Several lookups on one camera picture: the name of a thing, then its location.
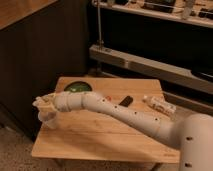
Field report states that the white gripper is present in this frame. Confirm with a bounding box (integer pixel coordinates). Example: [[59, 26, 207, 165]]
[[32, 93, 57, 112]]

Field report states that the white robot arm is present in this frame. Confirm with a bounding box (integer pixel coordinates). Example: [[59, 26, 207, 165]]
[[32, 91, 213, 171]]

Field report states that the white ceramic cup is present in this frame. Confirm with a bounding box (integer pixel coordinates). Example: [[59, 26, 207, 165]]
[[38, 111, 58, 129]]

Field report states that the green bowl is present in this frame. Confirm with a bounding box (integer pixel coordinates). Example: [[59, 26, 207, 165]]
[[64, 81, 92, 92]]

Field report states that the wooden side table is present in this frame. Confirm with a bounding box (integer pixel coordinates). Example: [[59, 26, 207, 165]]
[[32, 78, 179, 163]]

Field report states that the dark wooden cabinet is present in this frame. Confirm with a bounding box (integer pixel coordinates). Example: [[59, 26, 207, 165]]
[[0, 0, 89, 140]]

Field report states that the black rectangular block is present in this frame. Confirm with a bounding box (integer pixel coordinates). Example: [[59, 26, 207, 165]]
[[120, 96, 133, 107]]

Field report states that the metal shelf rack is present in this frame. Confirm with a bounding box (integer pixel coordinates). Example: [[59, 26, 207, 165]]
[[88, 0, 213, 115]]

